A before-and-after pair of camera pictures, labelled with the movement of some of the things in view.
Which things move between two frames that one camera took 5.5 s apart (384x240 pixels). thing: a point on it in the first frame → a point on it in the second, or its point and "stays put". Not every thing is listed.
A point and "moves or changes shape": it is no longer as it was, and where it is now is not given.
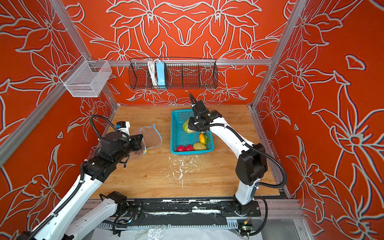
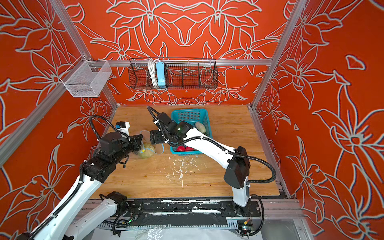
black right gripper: x=191 y=126 → x=154 y=138
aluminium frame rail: x=184 y=62 stays put
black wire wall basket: x=180 y=73 stays put
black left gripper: x=137 y=140 stays put
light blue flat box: x=160 y=67 stays put
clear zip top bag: x=152 y=138 moves or changes shape
